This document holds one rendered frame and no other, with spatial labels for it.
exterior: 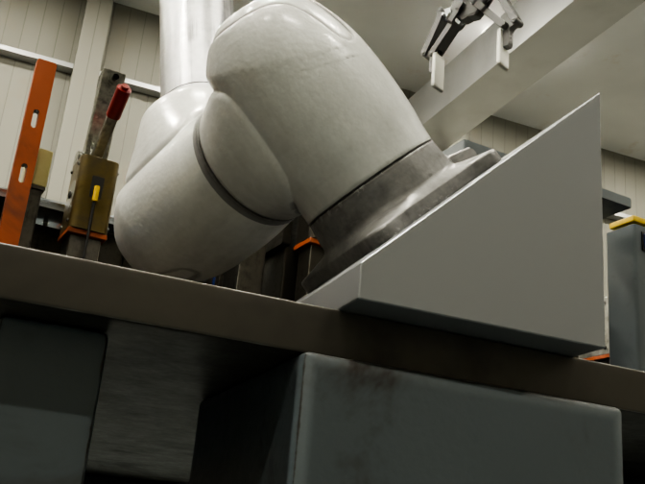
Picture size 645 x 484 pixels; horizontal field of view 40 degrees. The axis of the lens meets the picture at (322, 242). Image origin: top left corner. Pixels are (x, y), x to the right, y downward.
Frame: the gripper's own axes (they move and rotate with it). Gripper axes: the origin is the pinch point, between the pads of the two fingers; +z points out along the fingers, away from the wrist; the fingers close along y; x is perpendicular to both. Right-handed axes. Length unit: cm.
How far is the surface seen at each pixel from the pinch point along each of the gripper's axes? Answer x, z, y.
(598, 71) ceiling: -862, -561, 383
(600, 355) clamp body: -46, 41, -1
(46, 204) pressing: 52, 36, 41
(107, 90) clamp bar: 50, 17, 33
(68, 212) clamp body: 53, 39, 33
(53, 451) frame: 81, 78, -21
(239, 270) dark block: 31, 43, 19
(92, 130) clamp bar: 51, 24, 35
